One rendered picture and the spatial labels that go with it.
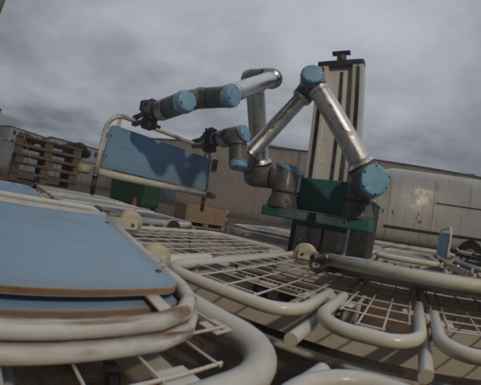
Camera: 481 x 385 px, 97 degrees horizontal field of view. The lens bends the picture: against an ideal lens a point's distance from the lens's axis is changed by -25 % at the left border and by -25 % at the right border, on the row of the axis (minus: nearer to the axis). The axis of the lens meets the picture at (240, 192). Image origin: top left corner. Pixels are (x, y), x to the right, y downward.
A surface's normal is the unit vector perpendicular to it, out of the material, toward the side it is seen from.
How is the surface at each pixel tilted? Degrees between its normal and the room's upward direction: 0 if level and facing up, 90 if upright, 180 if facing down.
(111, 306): 6
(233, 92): 93
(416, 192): 88
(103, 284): 7
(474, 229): 88
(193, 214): 90
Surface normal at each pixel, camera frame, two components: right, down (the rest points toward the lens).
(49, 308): 0.24, -0.97
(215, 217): 0.55, 0.05
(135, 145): 0.81, 0.11
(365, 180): -0.11, 0.00
